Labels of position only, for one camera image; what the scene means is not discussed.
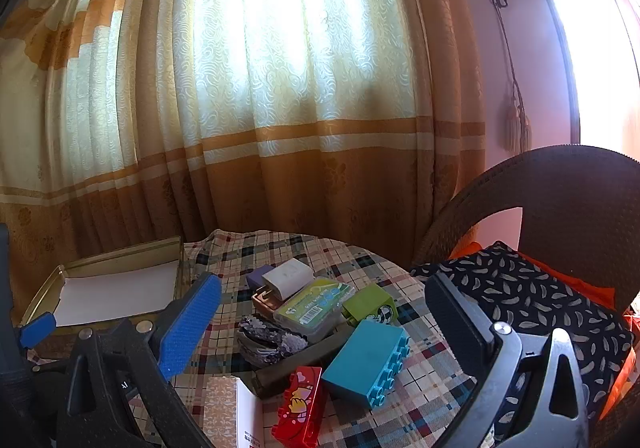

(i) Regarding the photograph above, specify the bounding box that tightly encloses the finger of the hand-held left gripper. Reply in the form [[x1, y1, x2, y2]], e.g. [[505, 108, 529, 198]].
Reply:
[[19, 312, 57, 349]]

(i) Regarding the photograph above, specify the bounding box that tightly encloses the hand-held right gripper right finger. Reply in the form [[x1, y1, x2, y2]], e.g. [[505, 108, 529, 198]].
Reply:
[[424, 272, 593, 448]]

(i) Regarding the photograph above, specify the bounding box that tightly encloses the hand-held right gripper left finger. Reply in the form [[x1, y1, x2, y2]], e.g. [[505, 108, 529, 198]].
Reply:
[[62, 272, 223, 448]]

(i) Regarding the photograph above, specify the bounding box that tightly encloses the copper tin box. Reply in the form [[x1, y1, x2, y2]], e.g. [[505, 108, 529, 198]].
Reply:
[[251, 290, 281, 316]]

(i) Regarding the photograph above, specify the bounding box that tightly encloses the small purple box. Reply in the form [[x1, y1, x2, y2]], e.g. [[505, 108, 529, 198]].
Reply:
[[246, 268, 271, 291]]

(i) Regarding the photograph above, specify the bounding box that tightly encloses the green building block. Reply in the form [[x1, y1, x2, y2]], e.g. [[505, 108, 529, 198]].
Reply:
[[341, 284, 398, 327]]

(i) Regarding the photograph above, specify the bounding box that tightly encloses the gold tin tray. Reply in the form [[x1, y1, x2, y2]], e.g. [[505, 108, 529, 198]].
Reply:
[[20, 236, 186, 329]]

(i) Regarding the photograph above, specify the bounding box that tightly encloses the teal building block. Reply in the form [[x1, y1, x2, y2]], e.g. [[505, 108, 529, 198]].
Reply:
[[321, 319, 412, 410]]

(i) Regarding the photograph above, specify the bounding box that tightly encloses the white charger plug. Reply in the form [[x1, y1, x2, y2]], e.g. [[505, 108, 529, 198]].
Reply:
[[261, 260, 315, 303]]

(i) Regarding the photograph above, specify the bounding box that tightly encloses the clear plastic box green label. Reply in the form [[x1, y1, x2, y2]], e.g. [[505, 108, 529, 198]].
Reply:
[[272, 278, 357, 344]]

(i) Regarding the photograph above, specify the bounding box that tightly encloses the red building block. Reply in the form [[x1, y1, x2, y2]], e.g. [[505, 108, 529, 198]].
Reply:
[[272, 366, 323, 448]]

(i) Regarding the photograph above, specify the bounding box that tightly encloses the navy feather print cushion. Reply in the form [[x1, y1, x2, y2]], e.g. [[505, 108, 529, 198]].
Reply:
[[410, 242, 636, 434]]

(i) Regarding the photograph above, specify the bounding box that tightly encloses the white patterned carton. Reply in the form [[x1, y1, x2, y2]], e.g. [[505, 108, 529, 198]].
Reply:
[[205, 375, 266, 448]]

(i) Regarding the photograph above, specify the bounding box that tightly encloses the dark olive long box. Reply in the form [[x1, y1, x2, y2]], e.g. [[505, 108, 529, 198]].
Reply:
[[250, 335, 361, 399]]

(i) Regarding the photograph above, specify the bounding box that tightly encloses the orange cushion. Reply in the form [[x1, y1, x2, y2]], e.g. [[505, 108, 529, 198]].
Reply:
[[447, 240, 640, 424]]

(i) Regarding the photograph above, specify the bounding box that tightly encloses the brown wicker chair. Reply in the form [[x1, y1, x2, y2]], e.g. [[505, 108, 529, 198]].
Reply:
[[412, 144, 640, 323]]

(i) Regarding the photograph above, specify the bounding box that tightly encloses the cream and orange curtain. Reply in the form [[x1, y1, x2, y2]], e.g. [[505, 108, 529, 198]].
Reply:
[[0, 0, 488, 279]]

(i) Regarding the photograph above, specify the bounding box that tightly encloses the tasselled curtain tieback cord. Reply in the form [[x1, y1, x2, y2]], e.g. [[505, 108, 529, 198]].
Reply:
[[492, 2, 533, 153]]

